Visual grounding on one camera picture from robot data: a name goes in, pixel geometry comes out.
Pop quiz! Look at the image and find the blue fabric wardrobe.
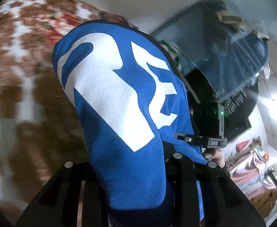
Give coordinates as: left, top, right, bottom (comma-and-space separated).
152, 0, 269, 116

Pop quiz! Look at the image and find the floral bed blanket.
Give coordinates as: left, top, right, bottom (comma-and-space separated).
0, 0, 127, 224

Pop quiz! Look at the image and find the blue black hooded jacket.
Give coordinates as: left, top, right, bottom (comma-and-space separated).
52, 20, 206, 226

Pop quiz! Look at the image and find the person's right hand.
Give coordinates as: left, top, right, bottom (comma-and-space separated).
204, 149, 225, 168

